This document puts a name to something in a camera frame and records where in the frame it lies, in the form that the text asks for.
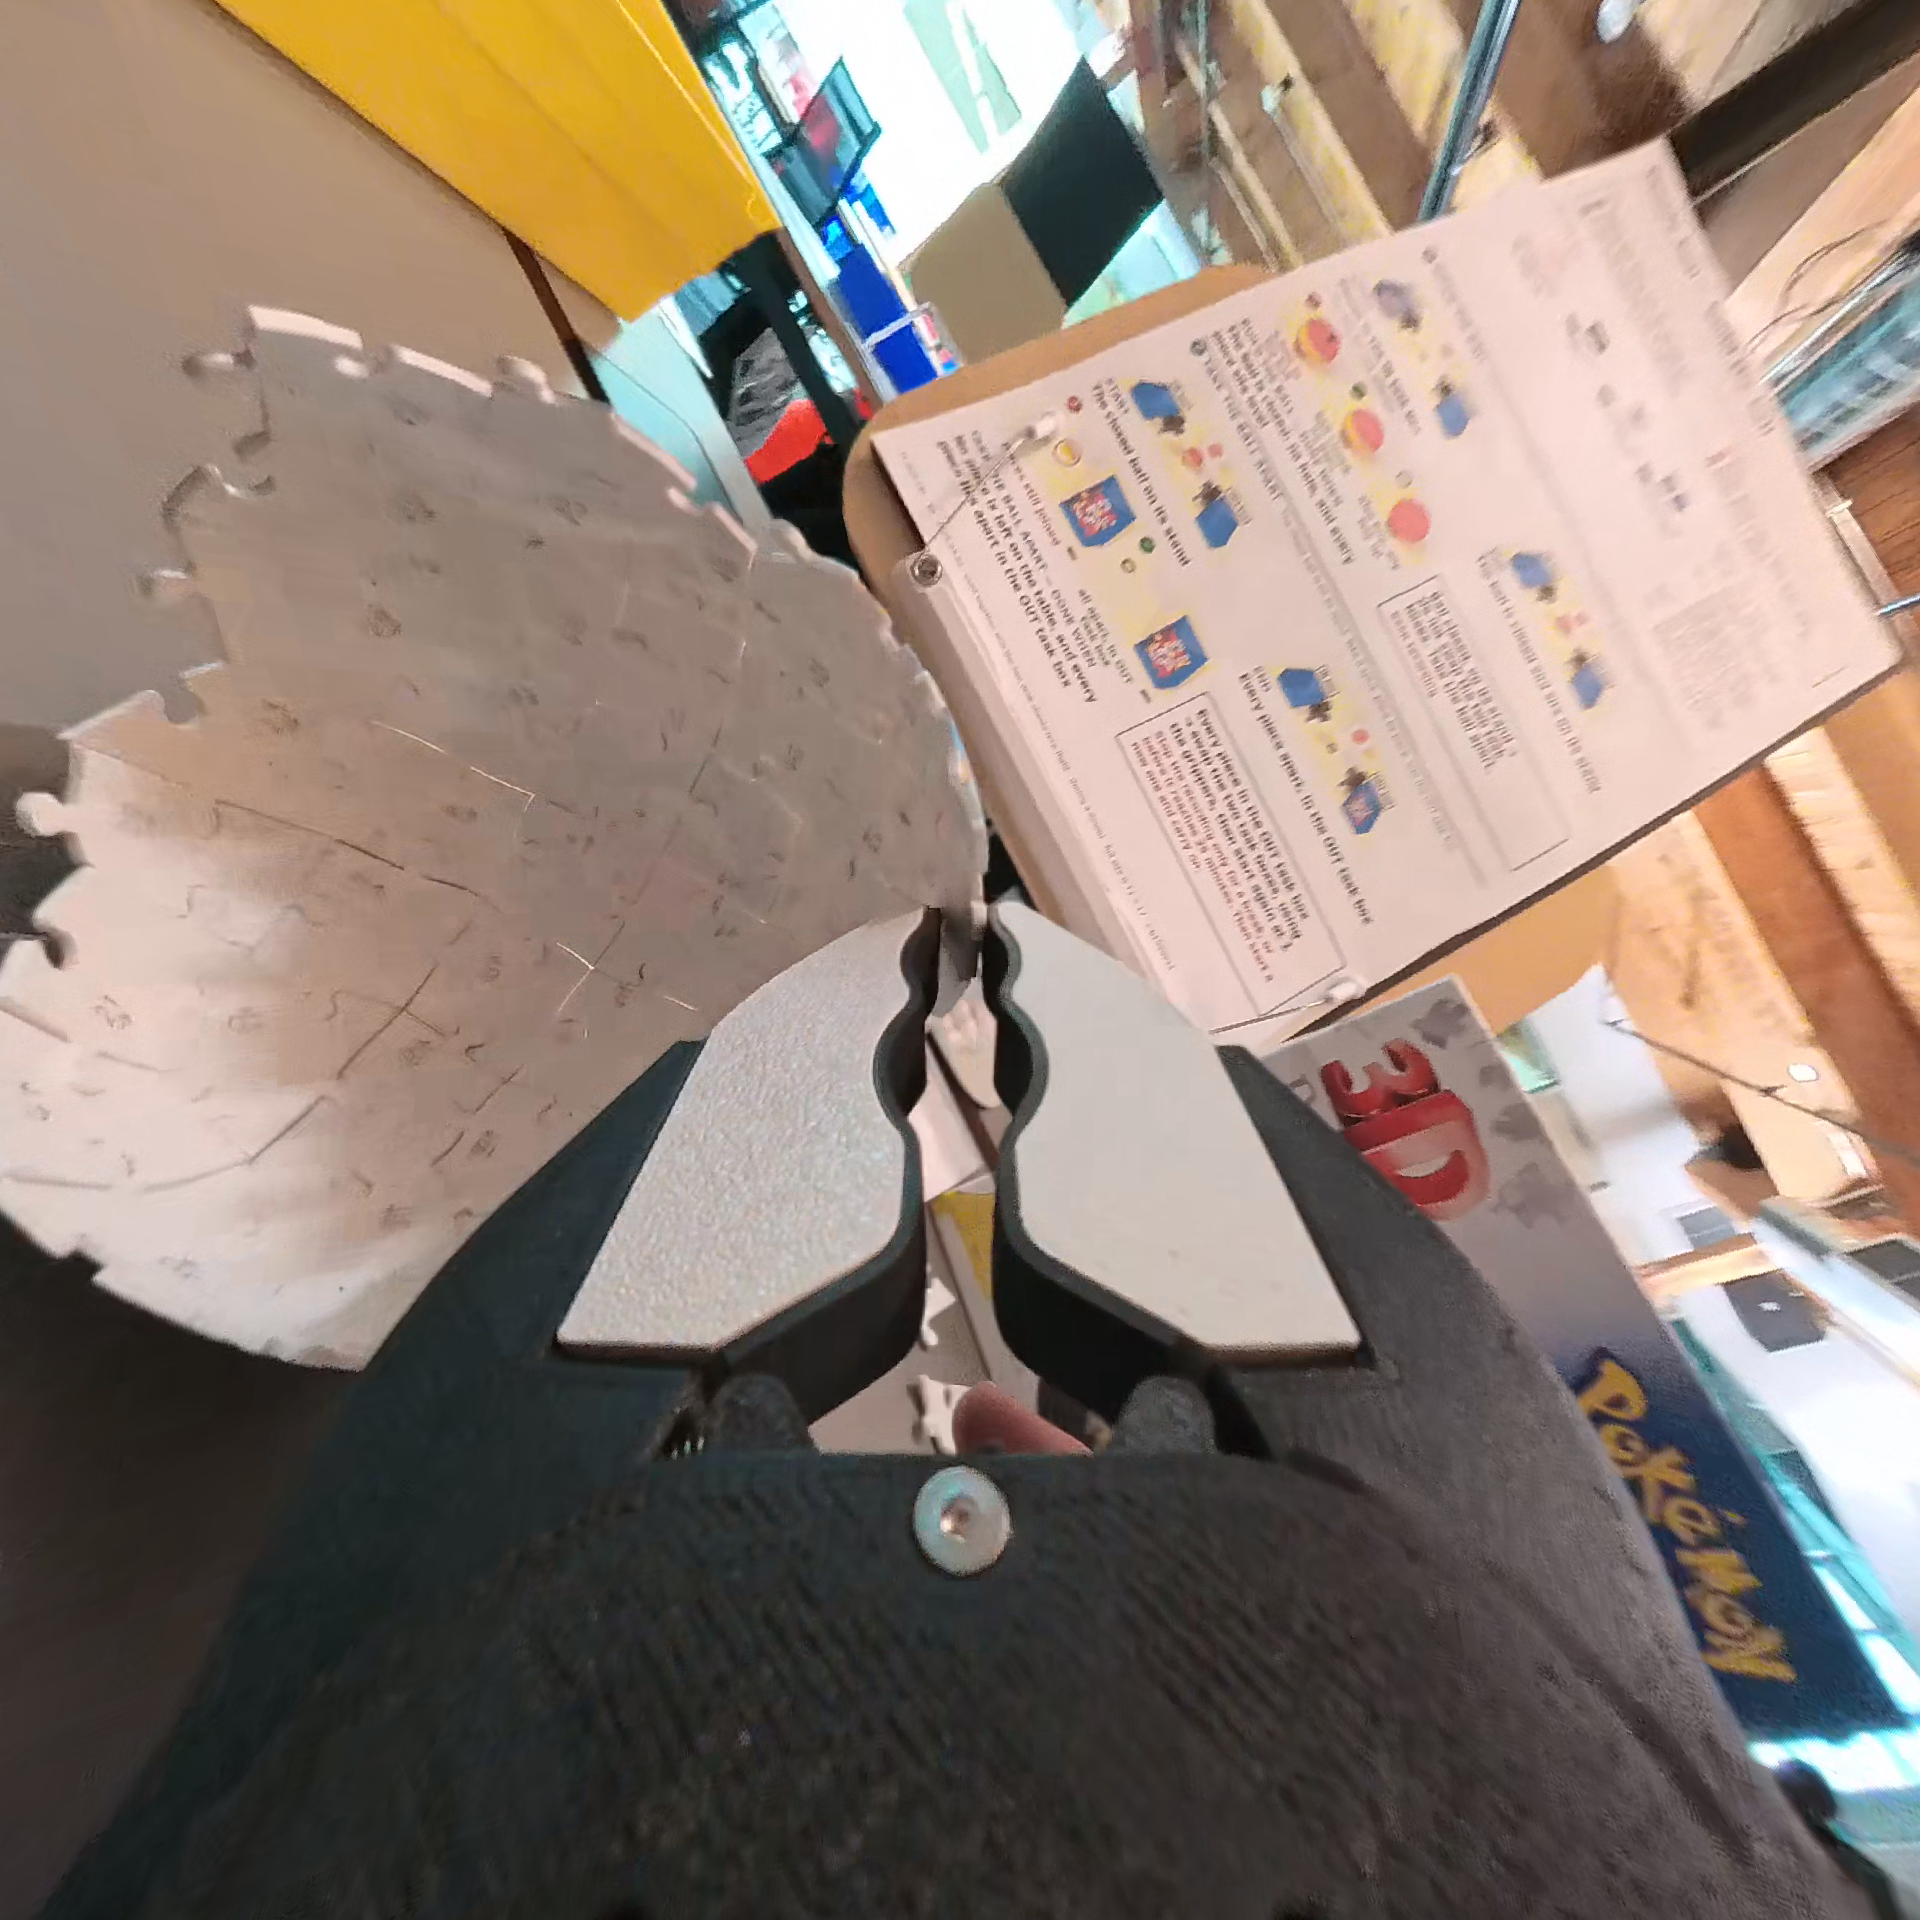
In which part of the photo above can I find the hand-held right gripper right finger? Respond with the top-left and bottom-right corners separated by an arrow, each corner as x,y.
978,896 -> 1366,1425

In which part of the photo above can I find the wooden sheet board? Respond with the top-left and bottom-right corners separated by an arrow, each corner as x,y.
838,263 -> 1629,1051

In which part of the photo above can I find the blue puzzle box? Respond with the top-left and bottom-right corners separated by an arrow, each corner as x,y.
1259,977 -> 1910,1748

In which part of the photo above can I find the black flat panel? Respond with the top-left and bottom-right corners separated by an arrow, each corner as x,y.
997,59 -> 1167,310

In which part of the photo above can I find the beige flat panel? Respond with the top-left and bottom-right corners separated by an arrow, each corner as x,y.
902,180 -> 1070,367

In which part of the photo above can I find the teal metal pole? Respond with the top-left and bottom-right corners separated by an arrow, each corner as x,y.
1417,0 -> 1518,225

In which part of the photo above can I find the blue storage crate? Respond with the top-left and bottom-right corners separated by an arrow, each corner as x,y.
830,171 -> 963,395

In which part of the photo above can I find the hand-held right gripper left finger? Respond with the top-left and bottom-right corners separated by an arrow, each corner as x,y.
556,904 -> 943,1419

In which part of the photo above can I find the colourful puzzle ball shell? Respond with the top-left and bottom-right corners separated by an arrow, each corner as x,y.
0,305 -> 993,1370

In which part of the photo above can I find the white instruction board on stand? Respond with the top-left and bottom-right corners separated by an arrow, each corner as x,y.
900,556 -> 1366,1044

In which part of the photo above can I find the yellow plastic bin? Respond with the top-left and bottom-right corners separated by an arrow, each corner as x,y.
217,0 -> 785,320

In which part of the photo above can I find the white instruction sheet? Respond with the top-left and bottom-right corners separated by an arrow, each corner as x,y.
870,142 -> 1905,1039

